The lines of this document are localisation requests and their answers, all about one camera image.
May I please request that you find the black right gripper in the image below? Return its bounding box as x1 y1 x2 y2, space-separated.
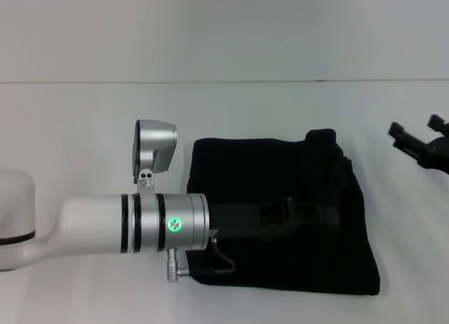
387 114 449 171

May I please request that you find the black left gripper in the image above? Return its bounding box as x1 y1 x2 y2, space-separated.
207 196 338 241

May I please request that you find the black shirt with FREE print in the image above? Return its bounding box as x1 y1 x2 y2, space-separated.
184 127 384 297

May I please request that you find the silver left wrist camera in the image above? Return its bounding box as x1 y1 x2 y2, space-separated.
134 119 178 192

